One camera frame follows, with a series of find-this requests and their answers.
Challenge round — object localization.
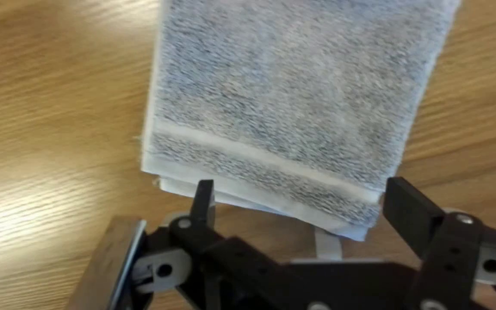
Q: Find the grey towel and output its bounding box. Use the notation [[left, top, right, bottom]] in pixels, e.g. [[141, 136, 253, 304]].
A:
[[137, 0, 463, 263]]

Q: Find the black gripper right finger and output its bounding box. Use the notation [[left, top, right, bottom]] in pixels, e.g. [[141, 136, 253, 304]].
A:
[[380, 175, 496, 310]]

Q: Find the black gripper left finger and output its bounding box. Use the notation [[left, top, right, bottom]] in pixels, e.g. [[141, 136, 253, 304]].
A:
[[143, 177, 272, 310]]

